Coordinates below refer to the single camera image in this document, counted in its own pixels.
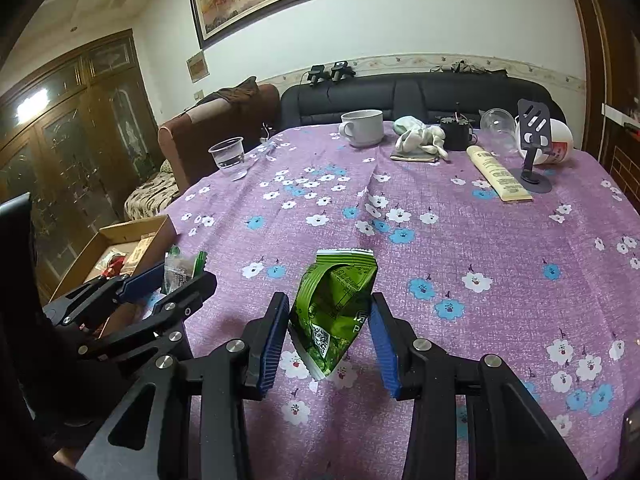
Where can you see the small wall notice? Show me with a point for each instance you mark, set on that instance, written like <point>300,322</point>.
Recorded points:
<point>197,66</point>

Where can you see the purple floral tablecloth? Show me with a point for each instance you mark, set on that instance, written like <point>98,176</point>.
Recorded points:
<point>450,260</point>

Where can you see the clear cup of water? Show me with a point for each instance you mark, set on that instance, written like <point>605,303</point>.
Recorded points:
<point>228,157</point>

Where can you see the printed blanket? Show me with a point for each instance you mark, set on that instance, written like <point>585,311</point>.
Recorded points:
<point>150,195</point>

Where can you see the brown armchair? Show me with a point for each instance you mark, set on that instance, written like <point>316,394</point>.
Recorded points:
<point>190,140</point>

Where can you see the black device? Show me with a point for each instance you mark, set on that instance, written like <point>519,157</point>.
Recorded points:
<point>341,71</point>
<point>317,75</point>

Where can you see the black leather sofa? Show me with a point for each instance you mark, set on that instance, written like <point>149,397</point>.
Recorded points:
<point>415,95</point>

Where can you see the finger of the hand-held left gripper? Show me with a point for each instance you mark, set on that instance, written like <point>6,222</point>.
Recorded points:
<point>190,291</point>
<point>142,280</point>

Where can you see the white mug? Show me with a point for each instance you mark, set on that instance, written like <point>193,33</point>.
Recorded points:
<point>365,127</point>

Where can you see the cardboard box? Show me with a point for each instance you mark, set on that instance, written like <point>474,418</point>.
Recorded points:
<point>120,232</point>

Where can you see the black phone stand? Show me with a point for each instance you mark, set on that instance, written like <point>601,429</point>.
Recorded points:
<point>532,120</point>

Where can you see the wooden wardrobe with glass doors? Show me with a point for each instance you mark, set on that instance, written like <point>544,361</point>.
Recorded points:
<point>65,135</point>

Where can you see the wooden side cabinet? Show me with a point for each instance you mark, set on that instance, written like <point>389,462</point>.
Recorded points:
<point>620,160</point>

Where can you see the brown jacket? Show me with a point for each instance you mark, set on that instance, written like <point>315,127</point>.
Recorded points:
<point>235,94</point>

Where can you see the white jar with red label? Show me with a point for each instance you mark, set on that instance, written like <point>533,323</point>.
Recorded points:
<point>560,142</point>

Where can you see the green snack packet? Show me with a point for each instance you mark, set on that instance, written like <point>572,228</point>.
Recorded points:
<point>330,310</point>

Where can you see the folded grey cloth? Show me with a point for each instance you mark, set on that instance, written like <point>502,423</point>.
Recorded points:
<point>412,156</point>

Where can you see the long white box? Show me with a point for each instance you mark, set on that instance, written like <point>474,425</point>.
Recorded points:
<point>617,115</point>

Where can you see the bright red snack packet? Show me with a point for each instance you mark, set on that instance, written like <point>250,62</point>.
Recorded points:
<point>116,265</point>

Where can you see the wooden door frame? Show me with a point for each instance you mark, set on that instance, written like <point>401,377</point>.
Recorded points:
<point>595,35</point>

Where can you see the white crumpled cloth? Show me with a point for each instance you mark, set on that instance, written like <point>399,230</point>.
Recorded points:
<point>420,137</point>

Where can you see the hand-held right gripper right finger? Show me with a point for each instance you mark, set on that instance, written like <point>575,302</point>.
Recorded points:
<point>382,345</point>

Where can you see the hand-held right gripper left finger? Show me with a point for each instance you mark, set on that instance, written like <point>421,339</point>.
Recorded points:
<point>272,350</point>

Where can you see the small black pot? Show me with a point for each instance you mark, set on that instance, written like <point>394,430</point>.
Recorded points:
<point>456,135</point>

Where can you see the empty clear plastic cup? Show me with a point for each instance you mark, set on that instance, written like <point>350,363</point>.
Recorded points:
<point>497,125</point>

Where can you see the beige cracker packet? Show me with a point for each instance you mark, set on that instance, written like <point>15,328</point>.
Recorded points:
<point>139,252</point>

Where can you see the cream tube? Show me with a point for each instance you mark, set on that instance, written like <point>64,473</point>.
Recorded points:
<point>500,177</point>

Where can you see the black smartphone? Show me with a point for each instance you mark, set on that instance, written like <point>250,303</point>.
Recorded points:
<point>631,435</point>

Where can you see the clear green-edged snack packet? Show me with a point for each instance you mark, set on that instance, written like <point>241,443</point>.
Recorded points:
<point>180,267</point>

